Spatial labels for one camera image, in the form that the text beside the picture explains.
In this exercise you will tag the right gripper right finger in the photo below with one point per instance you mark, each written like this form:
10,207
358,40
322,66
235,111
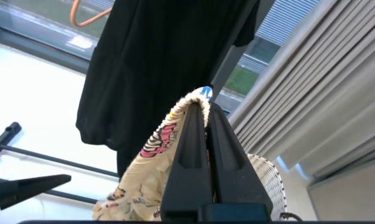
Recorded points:
237,186

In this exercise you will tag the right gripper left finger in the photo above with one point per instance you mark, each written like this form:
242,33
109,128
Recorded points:
187,186

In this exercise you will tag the cream printed garment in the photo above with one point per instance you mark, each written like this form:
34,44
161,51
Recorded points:
144,186

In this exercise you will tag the black garment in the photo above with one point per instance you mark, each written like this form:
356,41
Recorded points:
150,77

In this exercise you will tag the white laundry basket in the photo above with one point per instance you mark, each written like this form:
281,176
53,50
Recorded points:
268,177

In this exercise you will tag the black clothes rack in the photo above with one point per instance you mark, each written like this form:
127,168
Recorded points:
7,133

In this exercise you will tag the pink clothes hanger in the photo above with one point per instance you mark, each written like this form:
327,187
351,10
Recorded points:
91,21

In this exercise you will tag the beige curtain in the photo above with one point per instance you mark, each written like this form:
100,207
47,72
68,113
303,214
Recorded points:
330,77

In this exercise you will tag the window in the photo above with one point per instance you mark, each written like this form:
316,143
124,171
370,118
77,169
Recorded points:
35,43

